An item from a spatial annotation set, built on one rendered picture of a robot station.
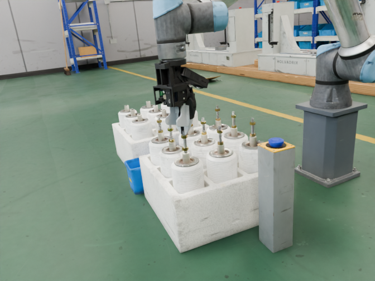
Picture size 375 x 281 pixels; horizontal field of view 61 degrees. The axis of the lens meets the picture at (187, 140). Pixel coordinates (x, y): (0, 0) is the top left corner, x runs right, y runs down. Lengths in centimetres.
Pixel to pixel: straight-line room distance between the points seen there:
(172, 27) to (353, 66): 62
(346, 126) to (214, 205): 62
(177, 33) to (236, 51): 358
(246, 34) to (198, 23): 363
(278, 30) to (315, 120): 262
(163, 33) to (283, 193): 52
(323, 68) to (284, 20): 262
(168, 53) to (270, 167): 39
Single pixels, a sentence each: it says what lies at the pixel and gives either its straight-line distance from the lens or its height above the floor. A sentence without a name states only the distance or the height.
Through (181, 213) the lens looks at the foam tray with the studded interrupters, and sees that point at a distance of 92.
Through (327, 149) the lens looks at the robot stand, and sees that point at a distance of 131.
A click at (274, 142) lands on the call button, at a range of 85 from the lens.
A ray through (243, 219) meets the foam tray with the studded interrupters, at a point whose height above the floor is 4.
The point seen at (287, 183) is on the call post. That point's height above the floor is 21.
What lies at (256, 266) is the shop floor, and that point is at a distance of 95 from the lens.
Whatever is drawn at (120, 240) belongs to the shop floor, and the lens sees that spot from 109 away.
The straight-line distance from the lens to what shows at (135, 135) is 143.
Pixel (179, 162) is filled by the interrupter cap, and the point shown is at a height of 25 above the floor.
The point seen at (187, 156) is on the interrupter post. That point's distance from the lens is 93.
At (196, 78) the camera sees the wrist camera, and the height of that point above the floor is 49.
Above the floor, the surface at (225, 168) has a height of 22.
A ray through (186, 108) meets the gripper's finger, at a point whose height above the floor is 42.
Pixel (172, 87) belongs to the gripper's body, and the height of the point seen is 49.
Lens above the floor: 63
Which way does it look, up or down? 20 degrees down
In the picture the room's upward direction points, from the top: 5 degrees counter-clockwise
